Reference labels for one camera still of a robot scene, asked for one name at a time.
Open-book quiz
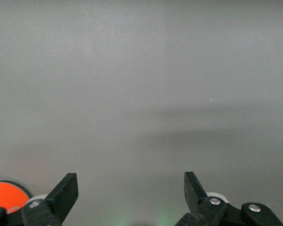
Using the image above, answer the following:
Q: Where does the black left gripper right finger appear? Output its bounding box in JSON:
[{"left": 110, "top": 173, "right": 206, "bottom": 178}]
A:
[{"left": 174, "top": 171, "right": 283, "bottom": 226}]

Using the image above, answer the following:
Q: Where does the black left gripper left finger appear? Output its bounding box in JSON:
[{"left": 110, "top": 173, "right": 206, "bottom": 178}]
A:
[{"left": 0, "top": 173, "right": 79, "bottom": 226}]

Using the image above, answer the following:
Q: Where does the orange cylindrical can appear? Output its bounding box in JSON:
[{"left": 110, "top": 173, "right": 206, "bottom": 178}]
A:
[{"left": 0, "top": 181, "right": 30, "bottom": 214}]

